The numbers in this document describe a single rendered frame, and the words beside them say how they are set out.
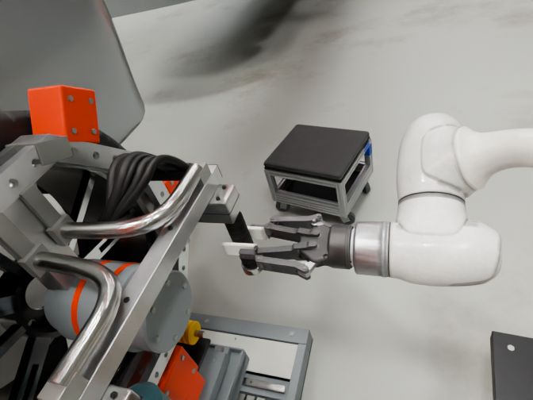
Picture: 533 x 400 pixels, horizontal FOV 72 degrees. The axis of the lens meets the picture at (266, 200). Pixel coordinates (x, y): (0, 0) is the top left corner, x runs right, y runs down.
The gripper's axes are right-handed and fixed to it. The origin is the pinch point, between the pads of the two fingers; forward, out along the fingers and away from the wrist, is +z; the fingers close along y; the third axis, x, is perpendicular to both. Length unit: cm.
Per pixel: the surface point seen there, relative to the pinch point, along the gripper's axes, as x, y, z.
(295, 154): -49, 94, 21
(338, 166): -49, 84, 0
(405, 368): -83, 18, -28
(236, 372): -67, 0, 23
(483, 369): -83, 21, -51
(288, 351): -75, 13, 10
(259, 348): -75, 13, 21
